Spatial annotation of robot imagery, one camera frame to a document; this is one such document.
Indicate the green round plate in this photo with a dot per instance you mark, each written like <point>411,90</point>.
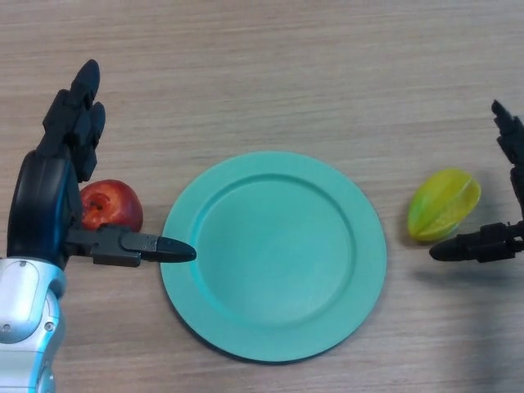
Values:
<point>270,266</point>

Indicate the red apple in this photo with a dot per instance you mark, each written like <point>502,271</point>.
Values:
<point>112,200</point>

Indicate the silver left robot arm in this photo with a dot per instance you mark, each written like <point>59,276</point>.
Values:
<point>24,319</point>

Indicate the yellow starfruit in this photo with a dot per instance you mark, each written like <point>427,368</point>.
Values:
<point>444,204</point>

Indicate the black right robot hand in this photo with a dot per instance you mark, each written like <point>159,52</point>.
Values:
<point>487,245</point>

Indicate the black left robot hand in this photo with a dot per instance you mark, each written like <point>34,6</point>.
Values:
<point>41,204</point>

